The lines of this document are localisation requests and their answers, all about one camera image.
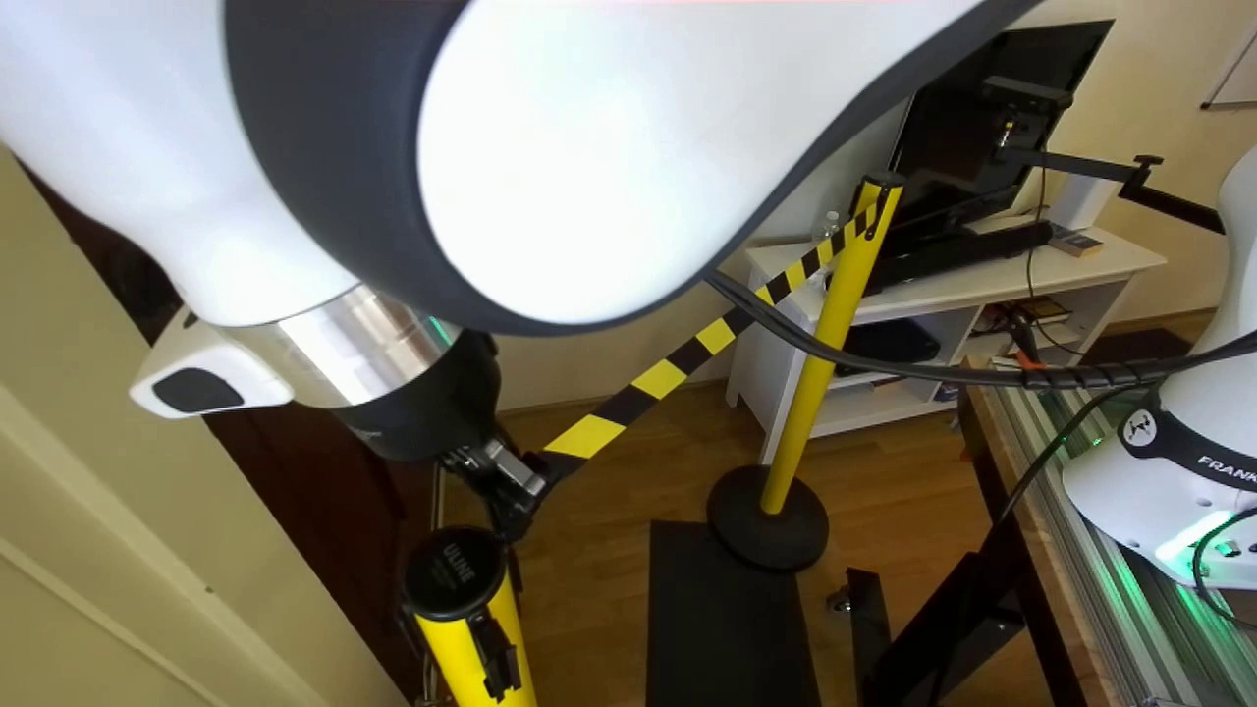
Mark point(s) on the yellow black striped barrier belt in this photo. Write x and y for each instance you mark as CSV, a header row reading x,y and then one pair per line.
x,y
654,378

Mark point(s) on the white board with dark frame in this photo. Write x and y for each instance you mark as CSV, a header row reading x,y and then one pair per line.
x,y
1238,82

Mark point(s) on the black floor mat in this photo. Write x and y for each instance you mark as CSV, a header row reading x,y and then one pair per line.
x,y
722,629

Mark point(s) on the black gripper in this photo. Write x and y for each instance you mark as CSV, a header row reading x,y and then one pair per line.
x,y
433,408

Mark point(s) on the white shelf unit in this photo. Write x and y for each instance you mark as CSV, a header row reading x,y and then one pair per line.
x,y
1103,268

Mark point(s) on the black laptop computer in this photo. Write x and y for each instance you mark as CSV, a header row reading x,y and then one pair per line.
x,y
994,121

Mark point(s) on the dark brown wooden door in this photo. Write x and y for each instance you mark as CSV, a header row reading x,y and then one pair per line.
x,y
328,526

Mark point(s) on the yellow stanchion post black base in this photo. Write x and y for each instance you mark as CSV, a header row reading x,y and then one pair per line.
x,y
458,584
807,395

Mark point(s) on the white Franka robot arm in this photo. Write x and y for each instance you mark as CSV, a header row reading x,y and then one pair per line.
x,y
590,160

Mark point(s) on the black device in shelf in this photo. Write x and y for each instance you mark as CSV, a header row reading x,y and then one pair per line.
x,y
905,342

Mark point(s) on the white box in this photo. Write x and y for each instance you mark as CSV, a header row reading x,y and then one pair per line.
x,y
1078,203

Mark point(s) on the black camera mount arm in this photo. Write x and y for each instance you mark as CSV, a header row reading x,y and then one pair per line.
x,y
1179,203

